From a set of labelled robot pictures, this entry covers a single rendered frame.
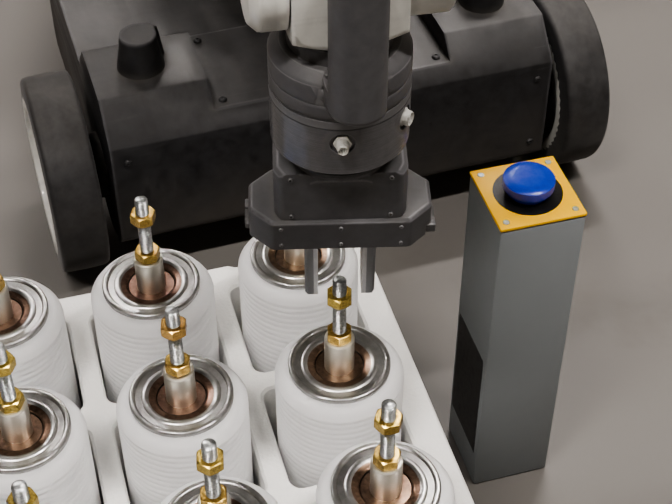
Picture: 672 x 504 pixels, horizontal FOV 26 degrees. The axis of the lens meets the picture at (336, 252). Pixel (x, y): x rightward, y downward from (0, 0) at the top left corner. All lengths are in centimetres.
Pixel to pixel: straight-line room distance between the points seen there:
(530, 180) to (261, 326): 24
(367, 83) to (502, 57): 67
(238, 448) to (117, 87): 46
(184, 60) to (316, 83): 59
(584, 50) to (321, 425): 60
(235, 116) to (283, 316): 32
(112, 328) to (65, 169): 30
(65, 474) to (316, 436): 18
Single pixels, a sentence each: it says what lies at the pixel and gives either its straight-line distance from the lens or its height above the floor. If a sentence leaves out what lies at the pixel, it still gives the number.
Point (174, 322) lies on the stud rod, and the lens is 100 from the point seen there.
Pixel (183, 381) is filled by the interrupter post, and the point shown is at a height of 28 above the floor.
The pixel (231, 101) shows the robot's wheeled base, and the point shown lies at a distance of 141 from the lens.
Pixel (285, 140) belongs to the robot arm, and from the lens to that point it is 89.
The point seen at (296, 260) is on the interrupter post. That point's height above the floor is 26.
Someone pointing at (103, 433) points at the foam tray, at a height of 18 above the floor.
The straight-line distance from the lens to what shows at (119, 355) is 115.
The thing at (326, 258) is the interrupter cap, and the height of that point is 25.
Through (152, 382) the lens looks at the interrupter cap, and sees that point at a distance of 107.
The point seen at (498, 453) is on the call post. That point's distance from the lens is 130.
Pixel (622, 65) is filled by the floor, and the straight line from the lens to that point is 180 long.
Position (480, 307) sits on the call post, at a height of 21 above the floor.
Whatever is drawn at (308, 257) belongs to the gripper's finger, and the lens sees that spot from 98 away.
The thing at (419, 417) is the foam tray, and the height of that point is 18.
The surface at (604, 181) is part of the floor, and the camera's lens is 163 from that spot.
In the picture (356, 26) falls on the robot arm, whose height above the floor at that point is 60.
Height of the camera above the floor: 106
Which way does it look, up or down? 44 degrees down
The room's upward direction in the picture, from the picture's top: straight up
